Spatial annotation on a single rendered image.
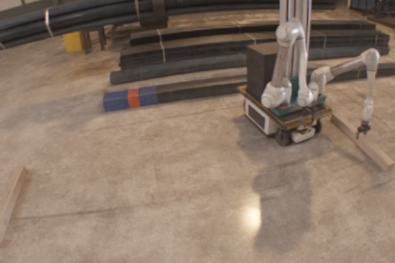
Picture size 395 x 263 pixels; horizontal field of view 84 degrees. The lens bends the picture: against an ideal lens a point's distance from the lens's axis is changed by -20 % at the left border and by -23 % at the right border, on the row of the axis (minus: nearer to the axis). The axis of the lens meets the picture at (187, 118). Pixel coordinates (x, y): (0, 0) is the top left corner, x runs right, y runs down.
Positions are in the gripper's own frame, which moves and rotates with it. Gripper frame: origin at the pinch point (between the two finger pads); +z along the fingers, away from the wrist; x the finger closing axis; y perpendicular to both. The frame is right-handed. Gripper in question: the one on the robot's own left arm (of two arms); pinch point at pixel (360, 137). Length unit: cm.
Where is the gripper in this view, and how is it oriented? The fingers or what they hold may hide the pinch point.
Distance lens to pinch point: 307.5
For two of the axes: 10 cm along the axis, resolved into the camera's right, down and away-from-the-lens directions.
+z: 0.8, 8.5, 5.2
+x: -9.8, 1.6, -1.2
